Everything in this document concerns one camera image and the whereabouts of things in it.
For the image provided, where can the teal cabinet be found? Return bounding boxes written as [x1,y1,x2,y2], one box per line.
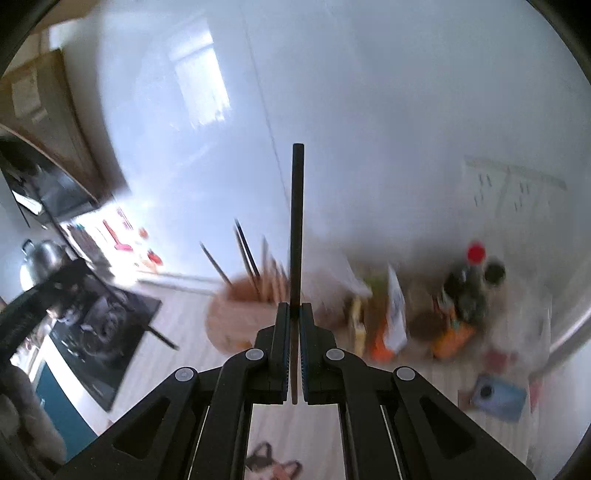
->
[34,359,101,440]

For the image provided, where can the wall hook rack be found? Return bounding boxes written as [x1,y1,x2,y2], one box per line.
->
[463,155,568,219]

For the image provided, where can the striped cat print tablecloth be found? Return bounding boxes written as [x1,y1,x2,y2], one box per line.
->
[108,272,561,480]

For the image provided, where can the round wooden chopstick holder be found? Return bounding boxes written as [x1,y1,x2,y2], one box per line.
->
[205,276,289,355]

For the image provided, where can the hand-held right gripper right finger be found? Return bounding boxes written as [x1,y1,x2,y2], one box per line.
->
[299,302,537,480]

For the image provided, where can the dark bottle with red cap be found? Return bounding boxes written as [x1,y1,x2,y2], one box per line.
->
[442,240,491,325]

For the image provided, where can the blue smartphone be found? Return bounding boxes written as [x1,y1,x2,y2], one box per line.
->
[470,374,528,424]

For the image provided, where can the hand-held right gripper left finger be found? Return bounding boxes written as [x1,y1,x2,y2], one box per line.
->
[55,302,294,480]

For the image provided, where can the red hanging utensils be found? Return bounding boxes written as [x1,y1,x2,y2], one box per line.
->
[100,207,165,269]

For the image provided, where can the black gas stove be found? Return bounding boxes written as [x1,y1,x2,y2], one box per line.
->
[45,271,163,412]

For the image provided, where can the black range hood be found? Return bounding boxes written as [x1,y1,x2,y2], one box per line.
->
[0,134,100,228]

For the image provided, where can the white and orange packet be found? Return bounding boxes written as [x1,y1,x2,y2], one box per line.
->
[368,264,409,361]

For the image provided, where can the yellow box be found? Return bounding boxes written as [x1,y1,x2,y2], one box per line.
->
[348,295,366,352]

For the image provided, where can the person's left forearm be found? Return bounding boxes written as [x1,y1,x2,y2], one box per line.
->
[0,364,66,468]

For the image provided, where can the dark jar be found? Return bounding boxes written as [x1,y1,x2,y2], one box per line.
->
[482,260,507,288]

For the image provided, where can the steel kettle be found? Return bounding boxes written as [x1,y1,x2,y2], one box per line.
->
[20,239,68,291]

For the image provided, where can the clear plastic bag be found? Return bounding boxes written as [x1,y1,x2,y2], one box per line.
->
[482,286,557,386]

